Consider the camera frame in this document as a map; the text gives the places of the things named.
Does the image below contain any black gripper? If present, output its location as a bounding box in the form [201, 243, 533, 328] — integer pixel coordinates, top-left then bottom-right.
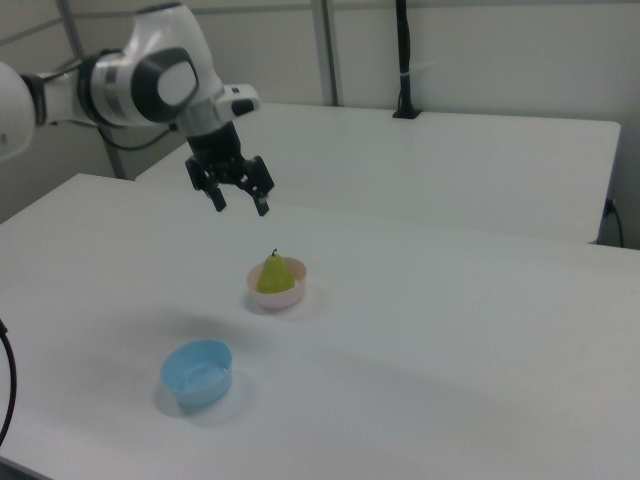
[184, 122, 276, 217]

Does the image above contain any green pear with stem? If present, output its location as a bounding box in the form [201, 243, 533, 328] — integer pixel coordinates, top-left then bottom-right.
[256, 247, 295, 295]

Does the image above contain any pink plastic bowl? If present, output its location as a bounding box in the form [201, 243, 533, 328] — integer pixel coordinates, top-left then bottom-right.
[246, 255, 308, 313]

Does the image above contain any blue plastic bowl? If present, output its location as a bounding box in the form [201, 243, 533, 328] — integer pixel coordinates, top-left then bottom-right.
[159, 338, 235, 408]

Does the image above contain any white side table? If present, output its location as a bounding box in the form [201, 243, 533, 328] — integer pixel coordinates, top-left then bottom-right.
[134, 102, 623, 246]

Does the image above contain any black pole with clamp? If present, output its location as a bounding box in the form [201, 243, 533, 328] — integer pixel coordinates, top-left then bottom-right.
[391, 0, 424, 121]

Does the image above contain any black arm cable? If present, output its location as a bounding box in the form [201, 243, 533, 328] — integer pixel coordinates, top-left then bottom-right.
[48, 115, 180, 151]

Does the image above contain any thick black cable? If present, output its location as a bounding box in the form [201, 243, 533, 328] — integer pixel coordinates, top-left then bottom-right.
[0, 318, 19, 444]

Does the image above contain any thin black wall cable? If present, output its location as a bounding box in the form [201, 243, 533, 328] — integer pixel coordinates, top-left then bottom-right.
[603, 198, 626, 249]

